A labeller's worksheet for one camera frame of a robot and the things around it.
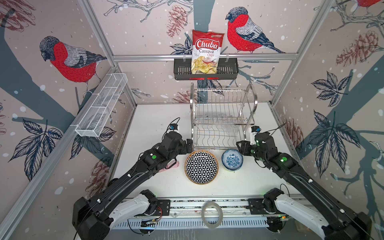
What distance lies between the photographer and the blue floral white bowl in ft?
2.68

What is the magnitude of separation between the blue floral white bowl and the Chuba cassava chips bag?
0.50 metres

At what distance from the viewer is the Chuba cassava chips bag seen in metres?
0.83
